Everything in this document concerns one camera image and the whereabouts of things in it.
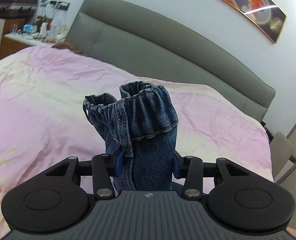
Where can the black wall switch panel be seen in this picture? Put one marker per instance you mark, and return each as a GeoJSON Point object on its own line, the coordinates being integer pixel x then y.
{"type": "Point", "coordinates": [60, 6]}

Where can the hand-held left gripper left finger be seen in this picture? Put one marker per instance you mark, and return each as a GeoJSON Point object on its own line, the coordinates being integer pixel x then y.
{"type": "Point", "coordinates": [119, 165]}

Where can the wall poster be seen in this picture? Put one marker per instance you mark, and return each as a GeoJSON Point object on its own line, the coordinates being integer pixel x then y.
{"type": "Point", "coordinates": [250, 2]}

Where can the grey chair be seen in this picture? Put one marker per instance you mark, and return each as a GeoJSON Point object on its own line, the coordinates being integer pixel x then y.
{"type": "Point", "coordinates": [282, 152]}

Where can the blue box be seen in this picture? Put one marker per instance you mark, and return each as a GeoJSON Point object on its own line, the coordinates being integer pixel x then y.
{"type": "Point", "coordinates": [29, 29]}

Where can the white desk with wooden top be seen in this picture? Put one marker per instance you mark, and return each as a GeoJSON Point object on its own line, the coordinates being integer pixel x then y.
{"type": "Point", "coordinates": [293, 158]}

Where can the grey upholstered headboard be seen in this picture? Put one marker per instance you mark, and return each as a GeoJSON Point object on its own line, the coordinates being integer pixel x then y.
{"type": "Point", "coordinates": [163, 42]}

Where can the blue denim pants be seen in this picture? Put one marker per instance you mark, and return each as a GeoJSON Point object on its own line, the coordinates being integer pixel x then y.
{"type": "Point", "coordinates": [148, 135]}

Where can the black wall outlet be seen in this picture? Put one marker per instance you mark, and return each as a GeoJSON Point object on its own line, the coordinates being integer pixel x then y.
{"type": "Point", "coordinates": [267, 130]}

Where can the dark brown suitcase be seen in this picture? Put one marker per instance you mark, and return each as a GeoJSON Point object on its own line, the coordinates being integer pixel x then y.
{"type": "Point", "coordinates": [15, 5]}

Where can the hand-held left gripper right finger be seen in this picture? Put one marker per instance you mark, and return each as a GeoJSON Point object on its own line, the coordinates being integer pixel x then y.
{"type": "Point", "coordinates": [176, 170]}

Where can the brown cloth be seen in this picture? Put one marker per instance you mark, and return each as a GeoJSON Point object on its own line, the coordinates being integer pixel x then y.
{"type": "Point", "coordinates": [66, 47]}

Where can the green potted plant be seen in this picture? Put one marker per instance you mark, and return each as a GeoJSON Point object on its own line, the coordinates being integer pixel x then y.
{"type": "Point", "coordinates": [47, 0]}

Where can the pink floral blanket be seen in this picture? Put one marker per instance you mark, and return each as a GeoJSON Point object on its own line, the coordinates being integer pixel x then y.
{"type": "Point", "coordinates": [50, 100]}

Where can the wooden nightstand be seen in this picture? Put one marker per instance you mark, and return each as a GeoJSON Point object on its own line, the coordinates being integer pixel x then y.
{"type": "Point", "coordinates": [17, 46]}

